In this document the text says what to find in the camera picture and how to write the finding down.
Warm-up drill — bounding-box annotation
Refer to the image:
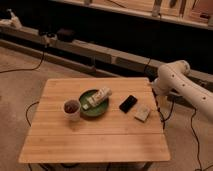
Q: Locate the black eraser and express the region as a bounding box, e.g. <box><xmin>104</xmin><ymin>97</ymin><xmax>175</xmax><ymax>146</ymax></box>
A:
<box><xmin>119</xmin><ymin>95</ymin><xmax>137</xmax><ymax>113</ymax></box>

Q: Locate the black cable on floor left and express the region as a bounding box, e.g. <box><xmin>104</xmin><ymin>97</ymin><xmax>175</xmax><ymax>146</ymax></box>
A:
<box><xmin>0</xmin><ymin>46</ymin><xmax>46</xmax><ymax>75</ymax></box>

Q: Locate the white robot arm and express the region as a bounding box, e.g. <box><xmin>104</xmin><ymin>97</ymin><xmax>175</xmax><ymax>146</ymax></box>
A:
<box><xmin>151</xmin><ymin>60</ymin><xmax>213</xmax><ymax>122</ymax></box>

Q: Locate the dark box on ledge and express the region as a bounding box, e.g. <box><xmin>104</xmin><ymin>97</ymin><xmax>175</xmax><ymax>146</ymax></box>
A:
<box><xmin>57</xmin><ymin>28</ymin><xmax>75</xmax><ymax>42</ymax></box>

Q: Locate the green plate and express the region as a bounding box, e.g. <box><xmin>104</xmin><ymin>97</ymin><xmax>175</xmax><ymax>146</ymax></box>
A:
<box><xmin>79</xmin><ymin>89</ymin><xmax>110</xmax><ymax>118</ymax></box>

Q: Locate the black cable at table right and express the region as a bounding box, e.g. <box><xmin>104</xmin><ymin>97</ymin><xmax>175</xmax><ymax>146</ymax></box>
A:
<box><xmin>153</xmin><ymin>94</ymin><xmax>206</xmax><ymax>171</ymax></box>

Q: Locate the white sponge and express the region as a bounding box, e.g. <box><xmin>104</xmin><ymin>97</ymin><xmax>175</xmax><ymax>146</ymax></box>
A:
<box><xmin>134</xmin><ymin>106</ymin><xmax>151</xmax><ymax>122</ymax></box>

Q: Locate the white cup with brown contents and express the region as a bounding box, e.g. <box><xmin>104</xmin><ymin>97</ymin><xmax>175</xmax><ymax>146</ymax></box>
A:
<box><xmin>63</xmin><ymin>100</ymin><xmax>81</xmax><ymax>121</ymax></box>

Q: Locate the wooden table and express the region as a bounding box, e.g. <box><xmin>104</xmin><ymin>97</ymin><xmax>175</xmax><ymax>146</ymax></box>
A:
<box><xmin>19</xmin><ymin>77</ymin><xmax>170</xmax><ymax>163</ymax></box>

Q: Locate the white object on ledge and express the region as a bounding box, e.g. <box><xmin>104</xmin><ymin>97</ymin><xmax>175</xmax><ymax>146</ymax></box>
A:
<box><xmin>0</xmin><ymin>9</ymin><xmax>22</xmax><ymax>29</ymax></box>

